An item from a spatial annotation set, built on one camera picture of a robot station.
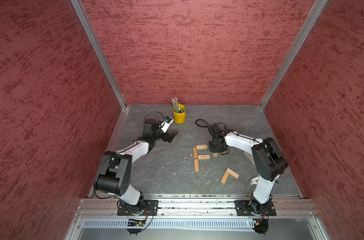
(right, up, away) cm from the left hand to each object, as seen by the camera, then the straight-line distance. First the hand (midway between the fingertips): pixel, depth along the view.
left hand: (170, 129), depth 92 cm
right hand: (+28, -15, +3) cm, 32 cm away
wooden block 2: (+23, -12, +5) cm, 26 cm away
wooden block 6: (+37, -25, -7) cm, 45 cm away
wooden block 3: (+16, -22, -4) cm, 28 cm away
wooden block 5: (+32, -28, -9) cm, 43 cm away
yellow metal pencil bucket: (+5, +8, +14) cm, 16 cm away
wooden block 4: (+28, -16, 0) cm, 32 cm away
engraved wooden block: (+21, -17, 0) cm, 27 cm away
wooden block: (+16, -15, +2) cm, 22 cm away
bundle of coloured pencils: (+3, +16, +11) cm, 20 cm away
